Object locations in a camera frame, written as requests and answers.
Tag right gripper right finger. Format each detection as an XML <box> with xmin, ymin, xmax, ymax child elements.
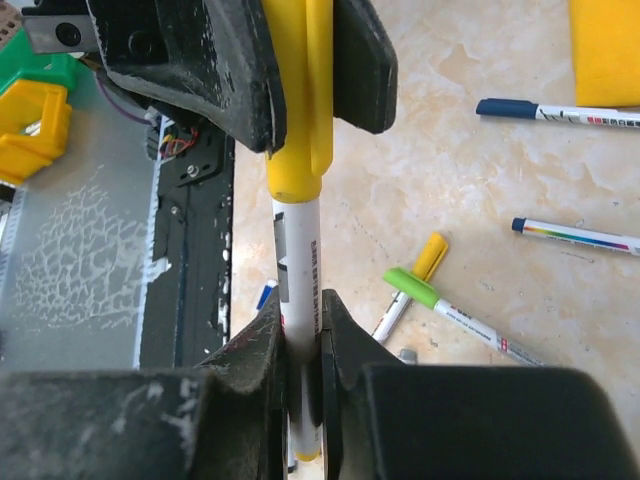
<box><xmin>321</xmin><ymin>290</ymin><xmax>639</xmax><ymax>479</ymax></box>

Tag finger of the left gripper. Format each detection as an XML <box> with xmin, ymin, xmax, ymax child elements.
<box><xmin>333</xmin><ymin>0</ymin><xmax>398</xmax><ymax>134</ymax></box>
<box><xmin>87</xmin><ymin>1</ymin><xmax>287</xmax><ymax>153</ymax></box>

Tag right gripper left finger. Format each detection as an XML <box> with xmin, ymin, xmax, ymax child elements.
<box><xmin>1</xmin><ymin>293</ymin><xmax>287</xmax><ymax>479</ymax></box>

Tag yellow cap rainbow marker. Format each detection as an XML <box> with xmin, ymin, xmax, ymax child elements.
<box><xmin>263</xmin><ymin>1</ymin><xmax>334</xmax><ymax>462</ymax></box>

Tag grey cap marker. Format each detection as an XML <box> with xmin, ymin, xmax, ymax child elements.
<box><xmin>398</xmin><ymin>348</ymin><xmax>418</xmax><ymax>365</ymax></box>

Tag blue cap whiteboard marker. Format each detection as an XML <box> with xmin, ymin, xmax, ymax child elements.
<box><xmin>256</xmin><ymin>279</ymin><xmax>277</xmax><ymax>311</ymax></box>

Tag lime green cap marker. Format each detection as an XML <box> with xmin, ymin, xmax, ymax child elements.
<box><xmin>413</xmin><ymin>283</ymin><xmax>549</xmax><ymax>367</ymax></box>

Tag navy cap white marker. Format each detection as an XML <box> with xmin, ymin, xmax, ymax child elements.
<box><xmin>476</xmin><ymin>98</ymin><xmax>639</xmax><ymax>129</ymax></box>

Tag yellow cap short marker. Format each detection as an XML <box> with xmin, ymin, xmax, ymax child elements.
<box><xmin>372</xmin><ymin>232</ymin><xmax>448</xmax><ymax>344</ymax></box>

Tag yellow green plastic bins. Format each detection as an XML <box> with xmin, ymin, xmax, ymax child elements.
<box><xmin>1</xmin><ymin>30</ymin><xmax>80</xmax><ymax>185</ymax></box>

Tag yellow printed t-shirt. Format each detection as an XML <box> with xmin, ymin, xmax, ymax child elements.
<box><xmin>569</xmin><ymin>0</ymin><xmax>639</xmax><ymax>107</ymax></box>

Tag navy cap rainbow marker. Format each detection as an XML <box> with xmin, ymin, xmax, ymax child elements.
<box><xmin>511</xmin><ymin>217</ymin><xmax>639</xmax><ymax>256</ymax></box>

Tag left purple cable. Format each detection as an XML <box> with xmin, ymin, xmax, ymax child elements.
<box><xmin>94</xmin><ymin>69</ymin><xmax>156</xmax><ymax>124</ymax></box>

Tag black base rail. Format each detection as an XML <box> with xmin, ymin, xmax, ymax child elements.
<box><xmin>134</xmin><ymin>117</ymin><xmax>235</xmax><ymax>369</ymax></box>

